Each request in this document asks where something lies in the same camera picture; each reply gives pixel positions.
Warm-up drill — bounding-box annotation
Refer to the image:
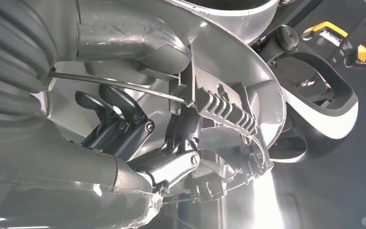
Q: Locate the small yellow tag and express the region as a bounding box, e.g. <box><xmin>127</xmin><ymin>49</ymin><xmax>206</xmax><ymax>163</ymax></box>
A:
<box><xmin>356</xmin><ymin>44</ymin><xmax>366</xmax><ymax>63</ymax></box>

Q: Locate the yellow black handle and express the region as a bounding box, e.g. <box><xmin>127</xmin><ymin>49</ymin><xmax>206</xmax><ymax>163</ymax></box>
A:
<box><xmin>301</xmin><ymin>21</ymin><xmax>349</xmax><ymax>48</ymax></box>

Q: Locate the black white robot torso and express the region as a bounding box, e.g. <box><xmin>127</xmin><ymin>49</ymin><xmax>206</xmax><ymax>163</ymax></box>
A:
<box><xmin>252</xmin><ymin>24</ymin><xmax>359</xmax><ymax>163</ymax></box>

